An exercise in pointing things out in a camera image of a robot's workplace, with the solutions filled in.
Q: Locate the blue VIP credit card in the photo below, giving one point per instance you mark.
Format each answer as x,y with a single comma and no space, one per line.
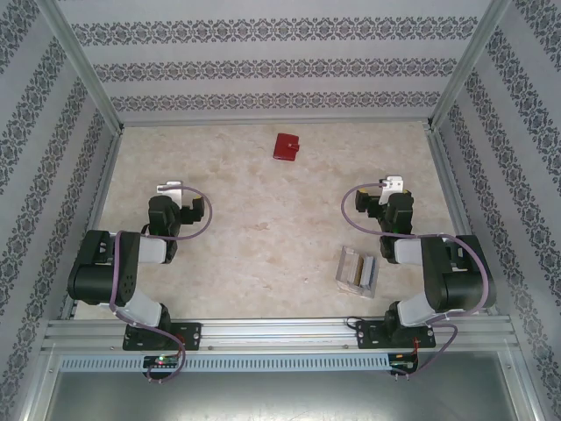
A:
371,271

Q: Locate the clear plastic card box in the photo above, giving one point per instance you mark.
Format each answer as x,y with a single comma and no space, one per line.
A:
348,267

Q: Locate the red card holder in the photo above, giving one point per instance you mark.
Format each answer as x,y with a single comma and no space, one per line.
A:
284,148

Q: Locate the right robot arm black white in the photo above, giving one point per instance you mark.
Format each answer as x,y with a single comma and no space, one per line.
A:
460,280

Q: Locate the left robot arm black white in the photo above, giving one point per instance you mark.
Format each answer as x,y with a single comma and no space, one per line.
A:
101,272

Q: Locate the gold credit card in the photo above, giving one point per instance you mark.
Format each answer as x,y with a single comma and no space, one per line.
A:
360,269

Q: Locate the left circuit board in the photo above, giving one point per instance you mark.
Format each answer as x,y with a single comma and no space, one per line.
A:
162,361

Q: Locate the circuit board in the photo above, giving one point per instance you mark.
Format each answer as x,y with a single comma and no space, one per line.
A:
162,361
403,364

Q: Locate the right circuit board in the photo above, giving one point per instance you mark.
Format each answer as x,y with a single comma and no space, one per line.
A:
403,364

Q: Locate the grey metal panel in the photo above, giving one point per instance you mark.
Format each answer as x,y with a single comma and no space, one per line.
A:
280,397

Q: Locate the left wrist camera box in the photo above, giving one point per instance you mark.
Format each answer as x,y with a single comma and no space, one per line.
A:
171,189

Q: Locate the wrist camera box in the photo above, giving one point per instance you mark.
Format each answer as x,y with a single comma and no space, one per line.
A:
171,189
392,184

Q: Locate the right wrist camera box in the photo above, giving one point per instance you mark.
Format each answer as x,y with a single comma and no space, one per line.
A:
392,184

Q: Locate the aluminium side frame rail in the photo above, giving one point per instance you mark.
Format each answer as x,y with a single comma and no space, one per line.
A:
448,184
103,184

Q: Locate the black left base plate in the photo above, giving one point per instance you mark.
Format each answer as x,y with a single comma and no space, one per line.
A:
190,335

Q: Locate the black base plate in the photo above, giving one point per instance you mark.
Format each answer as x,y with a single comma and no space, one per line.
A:
368,335
190,335

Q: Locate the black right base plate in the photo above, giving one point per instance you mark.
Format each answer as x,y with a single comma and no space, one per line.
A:
368,335

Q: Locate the aluminium mounting rail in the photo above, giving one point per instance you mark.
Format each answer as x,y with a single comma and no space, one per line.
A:
280,335

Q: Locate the aluminium upright frame post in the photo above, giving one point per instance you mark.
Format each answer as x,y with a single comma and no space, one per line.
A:
81,66
471,66

